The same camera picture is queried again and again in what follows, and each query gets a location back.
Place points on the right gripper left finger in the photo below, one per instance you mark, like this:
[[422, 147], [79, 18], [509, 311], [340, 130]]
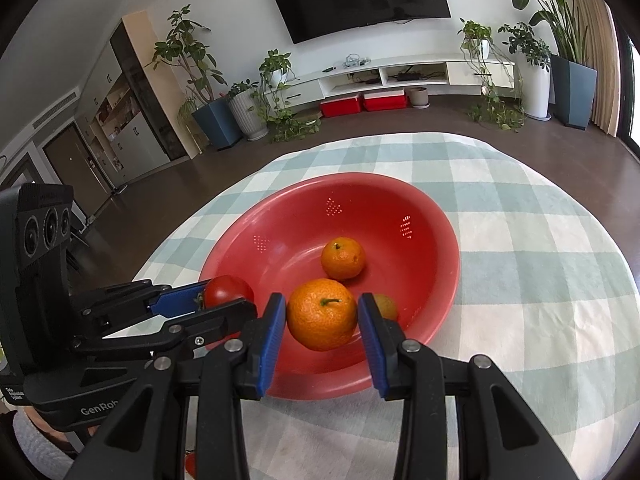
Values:
[[144, 437]]

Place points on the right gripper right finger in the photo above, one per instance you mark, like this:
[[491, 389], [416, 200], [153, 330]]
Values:
[[499, 436]]

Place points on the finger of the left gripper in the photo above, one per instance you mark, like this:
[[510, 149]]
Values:
[[86, 385], [113, 308]]

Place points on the tomato with stem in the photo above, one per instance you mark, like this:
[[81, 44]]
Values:
[[223, 289]]

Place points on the brown longan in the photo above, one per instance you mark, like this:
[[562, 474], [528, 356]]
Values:
[[387, 306]]

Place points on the dark orange mandarin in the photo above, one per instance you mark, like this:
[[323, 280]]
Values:
[[321, 314]]

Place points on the smooth orange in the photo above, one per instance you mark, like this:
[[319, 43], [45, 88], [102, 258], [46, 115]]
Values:
[[343, 258]]

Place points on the white sleeve left forearm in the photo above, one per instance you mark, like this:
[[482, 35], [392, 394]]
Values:
[[41, 453]]

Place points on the left hand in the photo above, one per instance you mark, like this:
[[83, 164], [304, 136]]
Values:
[[66, 442]]

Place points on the tomato, front left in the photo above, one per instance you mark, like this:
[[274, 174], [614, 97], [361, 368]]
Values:
[[189, 464]]

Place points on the brown entrance door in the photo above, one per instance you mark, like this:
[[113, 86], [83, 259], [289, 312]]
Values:
[[75, 166]]

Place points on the green checkered tablecloth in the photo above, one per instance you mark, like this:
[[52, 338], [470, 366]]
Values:
[[544, 290]]

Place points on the wooden shelf cabinet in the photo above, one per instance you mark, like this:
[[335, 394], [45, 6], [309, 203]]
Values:
[[128, 112]]

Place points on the red plastic colander bowl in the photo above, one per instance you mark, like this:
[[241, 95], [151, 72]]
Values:
[[367, 232]]

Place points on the plant in white ribbed pot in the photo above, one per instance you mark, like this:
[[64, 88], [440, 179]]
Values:
[[245, 110]]

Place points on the tall plant in blue pot, left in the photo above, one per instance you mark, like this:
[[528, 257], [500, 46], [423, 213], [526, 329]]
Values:
[[182, 48]]

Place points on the white TV cabinet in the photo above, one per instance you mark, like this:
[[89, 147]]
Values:
[[439, 73]]

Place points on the trailing plant on cabinet left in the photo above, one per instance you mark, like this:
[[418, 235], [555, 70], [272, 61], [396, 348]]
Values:
[[273, 107]]

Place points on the trailing plant on cabinet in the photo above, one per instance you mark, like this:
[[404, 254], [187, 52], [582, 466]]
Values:
[[273, 107], [477, 46]]

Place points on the left red storage box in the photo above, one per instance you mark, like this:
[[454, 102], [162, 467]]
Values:
[[341, 106]]

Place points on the red storage box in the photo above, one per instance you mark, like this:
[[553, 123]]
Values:
[[341, 106], [385, 100]]

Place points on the trailing plant on cabinet right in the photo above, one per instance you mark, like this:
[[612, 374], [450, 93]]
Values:
[[477, 46]]

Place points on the right red storage box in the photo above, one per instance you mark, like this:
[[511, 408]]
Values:
[[385, 100]]

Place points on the small grey pot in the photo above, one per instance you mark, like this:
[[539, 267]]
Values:
[[418, 97]]

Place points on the large plant in blue pot, right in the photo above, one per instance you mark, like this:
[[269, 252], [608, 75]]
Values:
[[574, 82]]

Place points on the plant in white tall pot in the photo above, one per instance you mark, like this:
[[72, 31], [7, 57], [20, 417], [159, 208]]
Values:
[[533, 61]]

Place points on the beige curtain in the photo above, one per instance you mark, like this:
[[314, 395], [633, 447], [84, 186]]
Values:
[[603, 55]]

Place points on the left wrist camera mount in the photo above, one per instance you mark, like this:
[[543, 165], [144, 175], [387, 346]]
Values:
[[35, 232]]

